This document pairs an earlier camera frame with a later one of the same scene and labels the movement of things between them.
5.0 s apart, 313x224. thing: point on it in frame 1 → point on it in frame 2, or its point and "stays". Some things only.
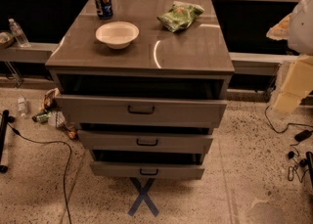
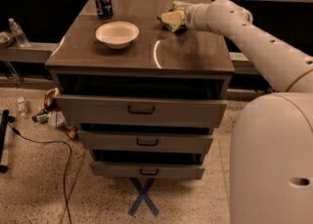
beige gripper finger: (280, 31) → (173, 19)
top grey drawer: (87, 111) stays
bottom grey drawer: (149, 170) stays
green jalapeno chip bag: (180, 16) stays
